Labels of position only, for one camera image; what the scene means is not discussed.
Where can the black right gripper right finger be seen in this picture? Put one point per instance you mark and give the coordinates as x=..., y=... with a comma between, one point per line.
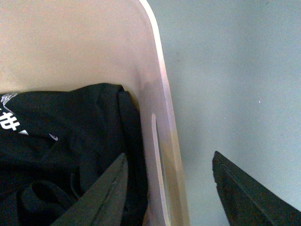
x=245, y=201

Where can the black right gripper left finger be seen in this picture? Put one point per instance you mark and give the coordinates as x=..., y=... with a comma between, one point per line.
x=103, y=203

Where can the cream plastic laundry hamper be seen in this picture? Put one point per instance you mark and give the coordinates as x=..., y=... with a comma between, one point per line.
x=68, y=44

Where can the black printed t-shirt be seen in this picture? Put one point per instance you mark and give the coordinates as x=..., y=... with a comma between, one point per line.
x=54, y=145

